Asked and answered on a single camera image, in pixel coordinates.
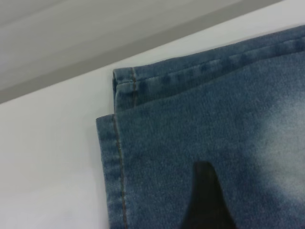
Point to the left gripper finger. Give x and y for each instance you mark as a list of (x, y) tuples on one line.
[(207, 202)]

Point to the blue denim pants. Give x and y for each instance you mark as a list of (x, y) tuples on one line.
[(190, 119)]

